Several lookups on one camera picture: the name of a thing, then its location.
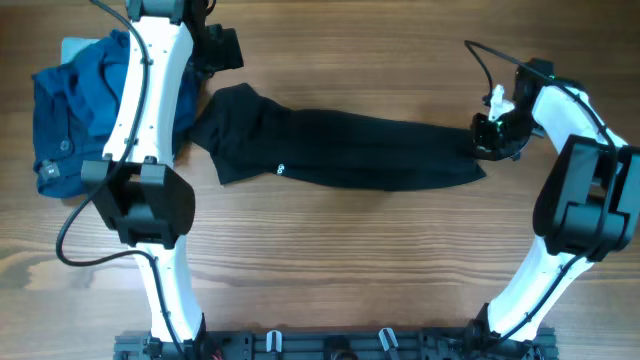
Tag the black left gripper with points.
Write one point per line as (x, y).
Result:
(226, 51)

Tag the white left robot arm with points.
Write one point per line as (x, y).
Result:
(134, 185)

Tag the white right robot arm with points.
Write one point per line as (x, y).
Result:
(587, 208)

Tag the black t-shirt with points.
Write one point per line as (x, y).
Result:
(247, 135)

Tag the blue clothes pile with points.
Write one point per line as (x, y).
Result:
(75, 109)

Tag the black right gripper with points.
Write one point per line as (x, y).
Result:
(489, 138)

